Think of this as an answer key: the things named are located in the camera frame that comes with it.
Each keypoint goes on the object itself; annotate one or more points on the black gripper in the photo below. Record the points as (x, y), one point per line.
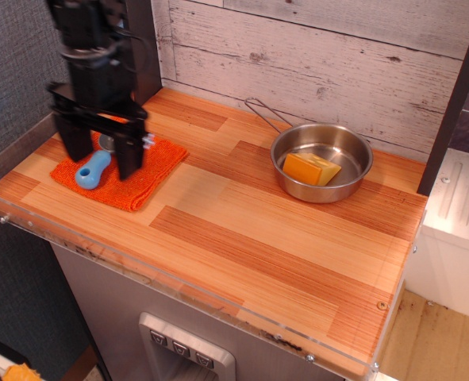
(99, 97)

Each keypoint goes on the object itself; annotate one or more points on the blue and grey spoon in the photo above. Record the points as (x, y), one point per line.
(89, 175)

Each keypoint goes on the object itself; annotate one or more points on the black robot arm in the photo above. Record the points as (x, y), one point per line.
(89, 24)

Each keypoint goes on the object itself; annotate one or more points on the orange knitted rag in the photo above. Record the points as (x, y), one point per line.
(159, 160)

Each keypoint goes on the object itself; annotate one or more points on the clear acrylic table guard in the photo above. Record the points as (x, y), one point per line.
(221, 222)

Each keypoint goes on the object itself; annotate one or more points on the grey toy fridge cabinet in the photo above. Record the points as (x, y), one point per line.
(111, 299)

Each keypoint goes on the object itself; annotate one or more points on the yellow cheese wedge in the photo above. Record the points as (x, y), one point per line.
(310, 169)

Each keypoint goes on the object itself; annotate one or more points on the silver dispenser button panel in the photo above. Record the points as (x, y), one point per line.
(176, 354)

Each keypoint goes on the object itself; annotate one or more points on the white toy appliance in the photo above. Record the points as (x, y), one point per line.
(438, 268)

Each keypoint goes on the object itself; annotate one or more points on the dark left shelf post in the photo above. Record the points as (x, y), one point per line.
(140, 22)

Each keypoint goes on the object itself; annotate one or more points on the dark shelf post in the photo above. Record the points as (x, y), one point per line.
(446, 130)
(140, 22)

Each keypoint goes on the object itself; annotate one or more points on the steel pan with handle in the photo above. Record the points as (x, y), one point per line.
(334, 143)

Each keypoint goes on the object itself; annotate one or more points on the dark right shelf post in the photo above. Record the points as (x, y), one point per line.
(446, 130)

